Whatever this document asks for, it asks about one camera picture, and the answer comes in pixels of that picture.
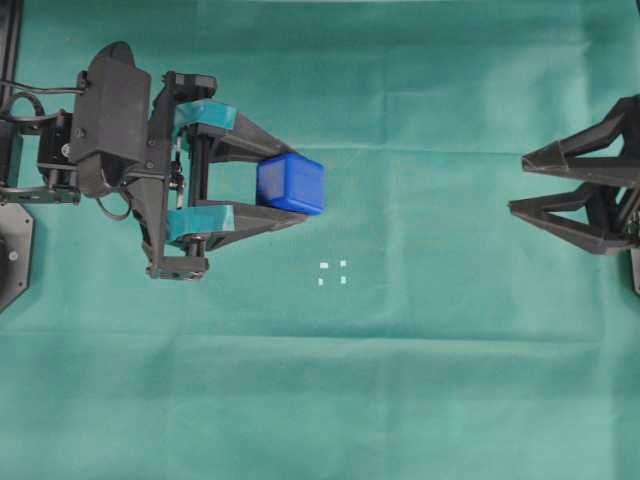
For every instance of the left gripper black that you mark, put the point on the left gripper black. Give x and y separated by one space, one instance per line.
222 134

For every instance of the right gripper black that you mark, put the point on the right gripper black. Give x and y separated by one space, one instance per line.
600 217

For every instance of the blue block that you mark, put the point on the blue block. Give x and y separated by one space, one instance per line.
291 182

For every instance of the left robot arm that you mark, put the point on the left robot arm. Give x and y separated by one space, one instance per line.
195 173

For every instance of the white tape marks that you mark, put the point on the white tape marks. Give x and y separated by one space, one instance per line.
333 273

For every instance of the green table cloth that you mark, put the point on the green table cloth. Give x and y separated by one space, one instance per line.
467 344

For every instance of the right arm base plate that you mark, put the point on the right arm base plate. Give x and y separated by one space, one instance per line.
635 269

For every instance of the left wrist camera housing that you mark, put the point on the left wrist camera housing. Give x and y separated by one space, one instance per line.
109 125

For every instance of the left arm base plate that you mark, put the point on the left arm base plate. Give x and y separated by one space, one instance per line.
17 231

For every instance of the black aluminium frame rail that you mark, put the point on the black aluminium frame rail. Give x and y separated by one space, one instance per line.
11 13

